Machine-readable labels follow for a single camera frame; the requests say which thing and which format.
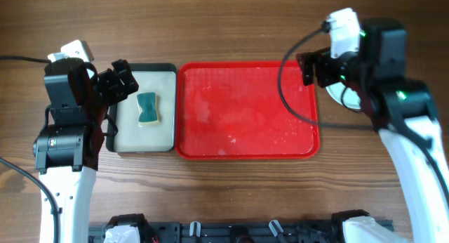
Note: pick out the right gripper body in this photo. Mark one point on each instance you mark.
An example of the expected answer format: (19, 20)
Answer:
(344, 69)

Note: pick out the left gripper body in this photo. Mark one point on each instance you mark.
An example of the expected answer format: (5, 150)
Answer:
(109, 90)

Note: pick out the green yellow sponge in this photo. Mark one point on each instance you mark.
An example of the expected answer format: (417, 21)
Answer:
(147, 105)

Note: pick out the light blue plate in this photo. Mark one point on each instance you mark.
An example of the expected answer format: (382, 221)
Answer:
(344, 96)

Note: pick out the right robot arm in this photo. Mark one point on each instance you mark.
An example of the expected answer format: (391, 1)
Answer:
(369, 57)

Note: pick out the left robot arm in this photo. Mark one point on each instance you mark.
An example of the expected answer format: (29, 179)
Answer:
(67, 148)

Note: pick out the black water tray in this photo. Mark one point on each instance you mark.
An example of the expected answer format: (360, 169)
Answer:
(160, 78)

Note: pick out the red plastic tray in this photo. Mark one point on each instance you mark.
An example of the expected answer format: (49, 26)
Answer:
(232, 110)

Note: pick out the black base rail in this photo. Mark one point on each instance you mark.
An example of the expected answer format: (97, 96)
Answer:
(315, 231)

